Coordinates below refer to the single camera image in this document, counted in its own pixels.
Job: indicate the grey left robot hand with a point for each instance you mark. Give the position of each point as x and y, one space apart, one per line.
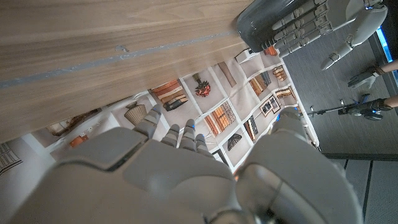
342 15

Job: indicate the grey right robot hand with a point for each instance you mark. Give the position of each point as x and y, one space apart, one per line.
186 186

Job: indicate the dark grey dustpan tray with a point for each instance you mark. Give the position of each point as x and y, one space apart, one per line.
255 25

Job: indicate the blue plastic piece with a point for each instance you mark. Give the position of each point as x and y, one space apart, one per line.
384 42

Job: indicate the person's leg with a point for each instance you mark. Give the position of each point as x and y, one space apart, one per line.
390 66
391 101

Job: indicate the printed bookshelf backdrop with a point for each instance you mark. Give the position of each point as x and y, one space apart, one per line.
211 102

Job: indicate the black metal rod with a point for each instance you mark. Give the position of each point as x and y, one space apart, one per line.
326 110

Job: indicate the white power strip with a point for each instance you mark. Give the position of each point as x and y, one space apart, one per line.
245 56

